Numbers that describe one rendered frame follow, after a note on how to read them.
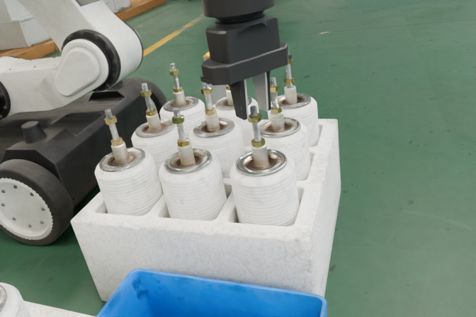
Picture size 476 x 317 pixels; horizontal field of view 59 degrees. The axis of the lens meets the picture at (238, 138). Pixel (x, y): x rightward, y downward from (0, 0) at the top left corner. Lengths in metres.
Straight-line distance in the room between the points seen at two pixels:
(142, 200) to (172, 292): 0.15
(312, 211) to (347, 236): 0.25
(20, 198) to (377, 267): 0.73
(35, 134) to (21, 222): 0.20
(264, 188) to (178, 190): 0.13
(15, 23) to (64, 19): 2.25
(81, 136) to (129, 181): 0.40
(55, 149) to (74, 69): 0.18
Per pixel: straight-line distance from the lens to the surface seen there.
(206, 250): 0.64
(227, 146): 0.72
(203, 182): 0.63
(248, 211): 0.61
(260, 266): 0.63
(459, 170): 1.09
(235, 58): 0.52
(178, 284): 0.67
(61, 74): 1.03
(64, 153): 1.01
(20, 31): 3.29
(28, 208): 1.02
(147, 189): 0.70
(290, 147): 0.68
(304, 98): 0.82
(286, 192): 0.60
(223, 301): 0.65
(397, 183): 1.02
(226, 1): 0.50
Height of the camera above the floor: 0.55
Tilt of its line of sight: 25 degrees down
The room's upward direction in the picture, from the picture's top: 9 degrees counter-clockwise
